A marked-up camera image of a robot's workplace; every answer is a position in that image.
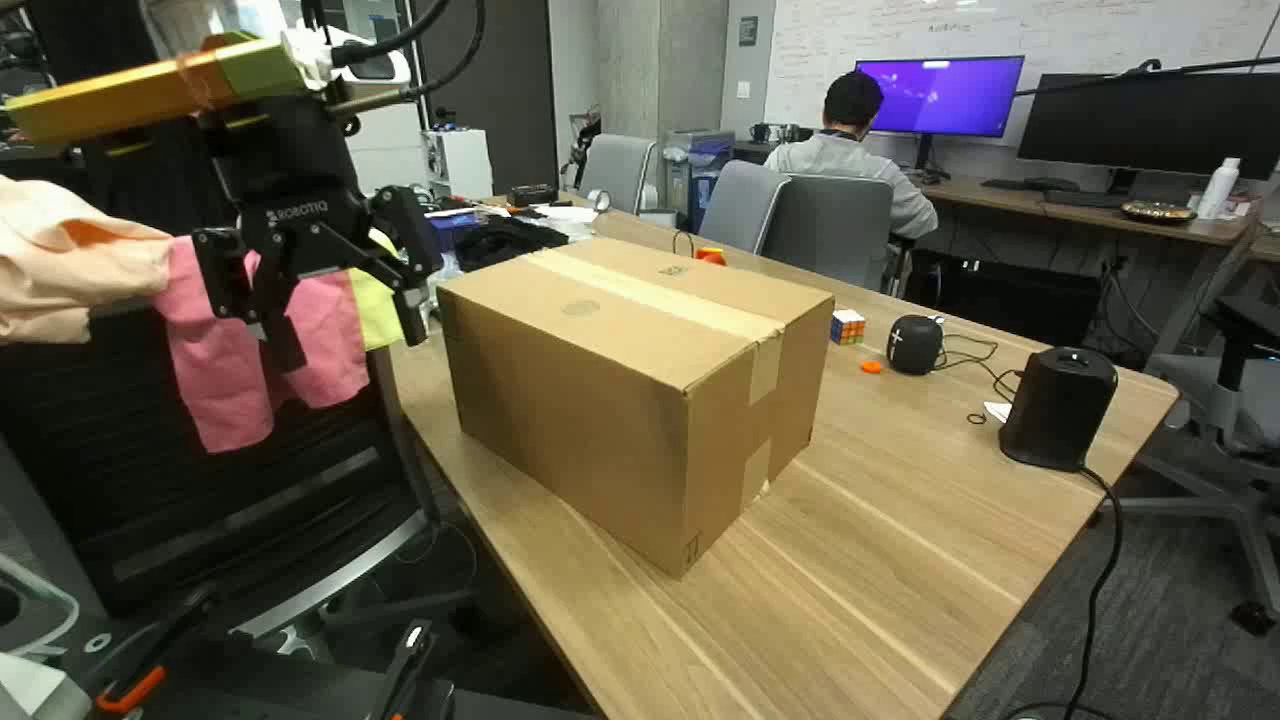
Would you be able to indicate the small round black speaker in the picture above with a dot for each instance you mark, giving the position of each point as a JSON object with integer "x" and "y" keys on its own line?
{"x": 912, "y": 345}

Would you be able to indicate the purple screen monitor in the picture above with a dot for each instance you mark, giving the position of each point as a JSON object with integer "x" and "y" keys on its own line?
{"x": 945, "y": 93}

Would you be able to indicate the large cardboard box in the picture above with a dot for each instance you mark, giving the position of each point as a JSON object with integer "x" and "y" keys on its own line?
{"x": 648, "y": 389}

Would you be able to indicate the peach cloth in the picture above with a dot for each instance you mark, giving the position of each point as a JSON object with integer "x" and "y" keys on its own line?
{"x": 65, "y": 257}

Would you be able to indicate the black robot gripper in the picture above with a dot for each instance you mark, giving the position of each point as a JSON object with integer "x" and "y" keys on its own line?
{"x": 299, "y": 210}

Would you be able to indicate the background wooden desk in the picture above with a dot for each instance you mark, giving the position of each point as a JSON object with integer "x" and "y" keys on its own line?
{"x": 1065, "y": 275}

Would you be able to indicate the wide black monitor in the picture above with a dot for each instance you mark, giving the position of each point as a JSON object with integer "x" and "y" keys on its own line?
{"x": 1158, "y": 123}

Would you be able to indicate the tall black cylinder speaker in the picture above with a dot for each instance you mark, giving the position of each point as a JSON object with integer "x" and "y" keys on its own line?
{"x": 1056, "y": 407}

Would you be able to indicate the pink cloth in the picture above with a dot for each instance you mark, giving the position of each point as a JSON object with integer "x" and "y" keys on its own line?
{"x": 223, "y": 375}

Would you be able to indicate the yellow cloth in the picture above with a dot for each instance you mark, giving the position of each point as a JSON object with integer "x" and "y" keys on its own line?
{"x": 373, "y": 311}

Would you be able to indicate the rubiks cube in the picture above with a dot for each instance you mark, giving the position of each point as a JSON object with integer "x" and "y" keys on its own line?
{"x": 846, "y": 325}

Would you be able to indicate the robot arm with yellow tape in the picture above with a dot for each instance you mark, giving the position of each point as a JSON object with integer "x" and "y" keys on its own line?
{"x": 272, "y": 112}

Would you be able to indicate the black mesh office chair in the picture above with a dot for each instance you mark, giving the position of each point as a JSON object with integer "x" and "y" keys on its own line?
{"x": 299, "y": 527}

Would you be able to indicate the grey chair at right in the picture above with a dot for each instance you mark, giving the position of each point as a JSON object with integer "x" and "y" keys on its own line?
{"x": 1223, "y": 438}

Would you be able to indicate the white spray bottle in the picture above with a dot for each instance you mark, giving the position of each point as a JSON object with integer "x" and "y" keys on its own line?
{"x": 1216, "y": 191}

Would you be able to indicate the seated person grey sweater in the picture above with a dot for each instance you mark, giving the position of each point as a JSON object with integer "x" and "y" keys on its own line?
{"x": 838, "y": 149}

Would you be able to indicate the grey office chair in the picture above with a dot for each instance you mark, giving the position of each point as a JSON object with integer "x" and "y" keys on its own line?
{"x": 621, "y": 171}
{"x": 830, "y": 227}

